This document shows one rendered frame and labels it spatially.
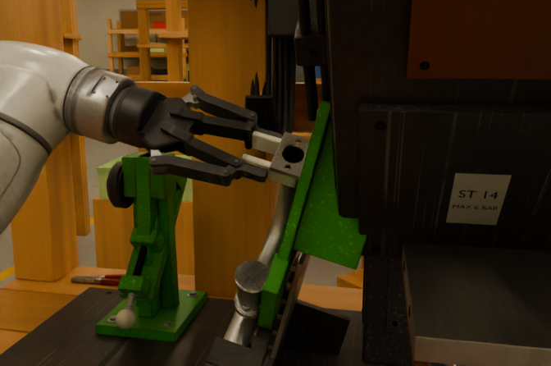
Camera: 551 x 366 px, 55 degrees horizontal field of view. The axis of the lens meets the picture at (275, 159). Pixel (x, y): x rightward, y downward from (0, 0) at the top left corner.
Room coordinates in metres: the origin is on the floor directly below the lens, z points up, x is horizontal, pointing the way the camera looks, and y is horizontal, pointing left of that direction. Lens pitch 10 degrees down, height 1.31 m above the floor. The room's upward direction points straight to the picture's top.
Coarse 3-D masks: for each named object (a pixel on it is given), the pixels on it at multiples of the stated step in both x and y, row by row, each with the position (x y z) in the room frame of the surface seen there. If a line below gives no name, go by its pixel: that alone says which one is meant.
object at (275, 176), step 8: (248, 160) 0.61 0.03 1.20; (256, 160) 0.61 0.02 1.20; (264, 160) 0.61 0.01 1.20; (264, 168) 0.61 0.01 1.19; (288, 168) 0.60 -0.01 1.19; (272, 176) 0.62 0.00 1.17; (280, 176) 0.61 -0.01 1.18; (288, 176) 0.60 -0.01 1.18; (288, 184) 0.62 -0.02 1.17; (296, 184) 0.61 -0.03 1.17
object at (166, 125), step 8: (160, 128) 0.63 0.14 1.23; (168, 128) 0.63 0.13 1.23; (176, 128) 0.63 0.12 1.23; (176, 136) 0.63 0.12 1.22; (184, 136) 0.63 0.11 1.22; (192, 136) 0.63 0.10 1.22; (184, 144) 0.63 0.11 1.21; (192, 144) 0.62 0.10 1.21; (200, 144) 0.62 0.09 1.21; (208, 144) 0.63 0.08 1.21; (184, 152) 0.64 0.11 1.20; (192, 152) 0.63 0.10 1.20; (200, 152) 0.62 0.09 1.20; (208, 152) 0.62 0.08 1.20; (216, 152) 0.62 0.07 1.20; (224, 152) 0.62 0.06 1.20; (208, 160) 0.63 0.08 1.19; (216, 160) 0.62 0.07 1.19; (224, 160) 0.61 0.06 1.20; (232, 160) 0.61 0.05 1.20; (240, 160) 0.61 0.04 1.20; (240, 176) 0.63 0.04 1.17
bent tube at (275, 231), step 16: (288, 144) 0.62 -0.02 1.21; (304, 144) 0.62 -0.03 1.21; (272, 160) 0.60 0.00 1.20; (288, 160) 0.64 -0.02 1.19; (288, 192) 0.65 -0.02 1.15; (288, 208) 0.66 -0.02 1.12; (272, 224) 0.67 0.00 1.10; (272, 240) 0.66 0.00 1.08; (272, 256) 0.65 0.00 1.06; (240, 320) 0.58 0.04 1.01; (256, 320) 0.60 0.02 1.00; (224, 336) 0.58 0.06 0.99; (240, 336) 0.57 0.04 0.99
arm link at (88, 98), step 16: (80, 80) 0.64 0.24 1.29; (96, 80) 0.65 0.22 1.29; (112, 80) 0.65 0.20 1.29; (128, 80) 0.67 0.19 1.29; (80, 96) 0.63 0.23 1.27; (96, 96) 0.63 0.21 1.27; (112, 96) 0.64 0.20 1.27; (64, 112) 0.64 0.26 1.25; (80, 112) 0.63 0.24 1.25; (96, 112) 0.63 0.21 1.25; (112, 112) 0.64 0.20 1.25; (80, 128) 0.64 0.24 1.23; (96, 128) 0.63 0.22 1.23
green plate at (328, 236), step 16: (320, 112) 0.51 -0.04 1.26; (320, 128) 0.51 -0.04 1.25; (320, 144) 0.51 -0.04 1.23; (304, 160) 0.51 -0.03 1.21; (320, 160) 0.52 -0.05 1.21; (304, 176) 0.51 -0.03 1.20; (320, 176) 0.52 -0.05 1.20; (304, 192) 0.51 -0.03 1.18; (320, 192) 0.52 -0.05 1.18; (304, 208) 0.52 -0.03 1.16; (320, 208) 0.52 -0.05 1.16; (336, 208) 0.52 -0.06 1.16; (288, 224) 0.52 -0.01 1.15; (304, 224) 0.52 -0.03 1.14; (320, 224) 0.52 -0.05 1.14; (336, 224) 0.52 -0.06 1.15; (352, 224) 0.52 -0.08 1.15; (288, 240) 0.52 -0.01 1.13; (304, 240) 0.52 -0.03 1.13; (320, 240) 0.52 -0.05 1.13; (336, 240) 0.52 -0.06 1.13; (352, 240) 0.52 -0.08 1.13; (288, 256) 0.52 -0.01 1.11; (320, 256) 0.52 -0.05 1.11; (336, 256) 0.52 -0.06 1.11; (352, 256) 0.51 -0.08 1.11
